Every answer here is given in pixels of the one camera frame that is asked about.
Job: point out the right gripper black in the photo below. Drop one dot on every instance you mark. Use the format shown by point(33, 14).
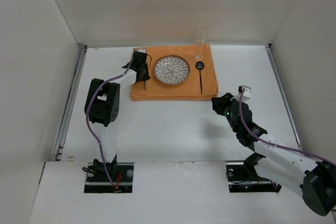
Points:
point(220, 102)

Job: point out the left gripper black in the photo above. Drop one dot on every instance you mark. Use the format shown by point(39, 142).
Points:
point(143, 72)

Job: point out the orange cloth placemat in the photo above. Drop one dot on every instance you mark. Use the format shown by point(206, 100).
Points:
point(188, 90)

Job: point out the floral patterned ceramic plate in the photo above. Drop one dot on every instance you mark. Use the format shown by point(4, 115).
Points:
point(172, 70)

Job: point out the clear wine glass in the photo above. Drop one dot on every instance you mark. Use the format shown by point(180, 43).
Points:
point(200, 36)

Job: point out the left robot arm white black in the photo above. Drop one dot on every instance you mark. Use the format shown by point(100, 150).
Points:
point(103, 104)

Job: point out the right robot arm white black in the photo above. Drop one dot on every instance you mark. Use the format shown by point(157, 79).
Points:
point(311, 178)

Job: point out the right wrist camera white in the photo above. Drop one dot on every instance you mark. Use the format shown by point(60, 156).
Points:
point(244, 93)

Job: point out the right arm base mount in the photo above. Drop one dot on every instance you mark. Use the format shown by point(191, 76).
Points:
point(243, 178)

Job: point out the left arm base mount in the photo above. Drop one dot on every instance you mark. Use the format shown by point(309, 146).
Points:
point(116, 179)

